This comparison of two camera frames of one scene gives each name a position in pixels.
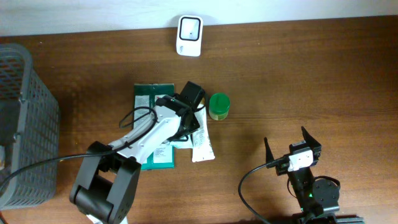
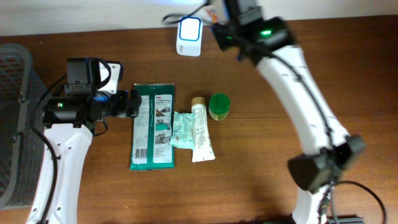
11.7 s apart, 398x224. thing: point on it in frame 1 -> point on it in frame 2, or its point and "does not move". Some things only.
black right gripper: (316, 147) -> (227, 40)
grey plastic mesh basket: (29, 131) does not move
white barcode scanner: (189, 33) does not move
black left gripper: (193, 125) -> (134, 102)
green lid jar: (219, 106) does not move
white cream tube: (202, 150) does not move
